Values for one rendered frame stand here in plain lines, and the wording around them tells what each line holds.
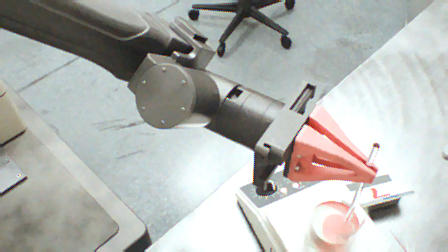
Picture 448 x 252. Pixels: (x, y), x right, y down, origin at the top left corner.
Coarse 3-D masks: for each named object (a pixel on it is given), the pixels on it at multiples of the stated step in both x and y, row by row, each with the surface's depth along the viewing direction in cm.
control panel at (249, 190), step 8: (272, 176) 67; (280, 176) 67; (248, 184) 67; (280, 184) 65; (288, 184) 64; (304, 184) 63; (312, 184) 63; (248, 192) 65; (280, 192) 63; (288, 192) 62; (296, 192) 62; (256, 200) 62; (264, 200) 62; (272, 200) 61
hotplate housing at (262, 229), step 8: (240, 192) 66; (240, 200) 65; (248, 200) 63; (280, 200) 61; (248, 208) 63; (256, 208) 60; (264, 208) 60; (248, 216) 64; (256, 216) 60; (264, 216) 59; (256, 224) 61; (264, 224) 59; (256, 232) 63; (264, 232) 59; (272, 232) 57; (264, 240) 60; (272, 240) 57; (264, 248) 62; (272, 248) 58; (280, 248) 56
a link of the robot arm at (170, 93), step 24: (144, 72) 38; (168, 72) 37; (192, 72) 39; (144, 96) 38; (168, 96) 37; (192, 96) 36; (216, 96) 41; (144, 120) 38; (168, 120) 37; (192, 120) 38
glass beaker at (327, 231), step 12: (324, 192) 52; (336, 192) 52; (348, 192) 51; (312, 204) 49; (348, 204) 53; (360, 204) 50; (312, 216) 50; (360, 216) 51; (312, 228) 51; (324, 228) 48; (360, 228) 47; (312, 240) 52; (324, 240) 50; (336, 240) 49; (348, 240) 49
